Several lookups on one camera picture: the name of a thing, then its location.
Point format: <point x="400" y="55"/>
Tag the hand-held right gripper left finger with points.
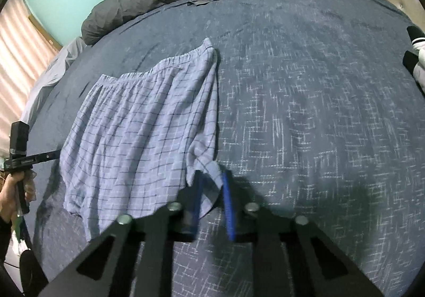
<point x="198" y="199"/>

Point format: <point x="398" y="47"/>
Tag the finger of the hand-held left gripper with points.
<point x="48" y="156"/>

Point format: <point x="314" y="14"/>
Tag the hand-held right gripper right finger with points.
<point x="229" y="205"/>

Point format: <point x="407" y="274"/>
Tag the blue checked shorts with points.
<point x="132" y="137"/>

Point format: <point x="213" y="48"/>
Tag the person's left forearm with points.
<point x="5" y="237"/>

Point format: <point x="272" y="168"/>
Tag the person's left hand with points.
<point x="8" y="197"/>

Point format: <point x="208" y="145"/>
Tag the light grey sheet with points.
<point x="49" y="77"/>

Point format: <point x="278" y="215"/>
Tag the pink curtain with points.
<point x="16" y="51"/>

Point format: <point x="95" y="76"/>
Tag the blue patterned bed sheet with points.
<point x="315" y="101"/>

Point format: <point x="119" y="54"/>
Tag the black white striped sock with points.
<point x="415" y="36"/>

